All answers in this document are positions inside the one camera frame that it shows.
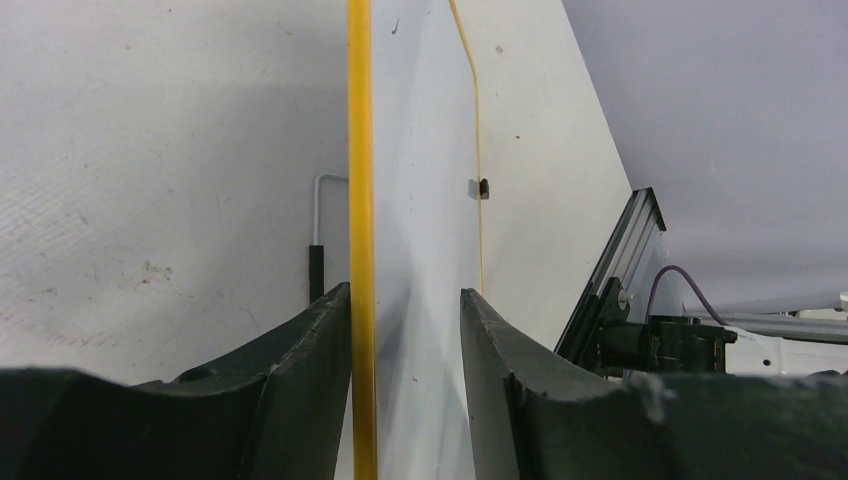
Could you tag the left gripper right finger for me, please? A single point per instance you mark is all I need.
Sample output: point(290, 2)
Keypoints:
point(534, 415)

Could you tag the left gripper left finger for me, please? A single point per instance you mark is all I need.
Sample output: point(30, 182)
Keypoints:
point(273, 408)

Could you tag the yellow framed whiteboard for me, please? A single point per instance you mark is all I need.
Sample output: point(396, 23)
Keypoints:
point(414, 236)

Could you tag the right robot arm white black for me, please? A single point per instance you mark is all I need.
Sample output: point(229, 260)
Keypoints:
point(607, 338)

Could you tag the metal whiteboard stand leg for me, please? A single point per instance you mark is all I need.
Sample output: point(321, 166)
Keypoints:
point(316, 255)

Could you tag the upper black whiteboard clip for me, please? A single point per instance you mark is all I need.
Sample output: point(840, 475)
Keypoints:
point(484, 190)

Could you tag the front aluminium extrusion bar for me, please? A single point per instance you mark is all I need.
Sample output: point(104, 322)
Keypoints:
point(616, 265)

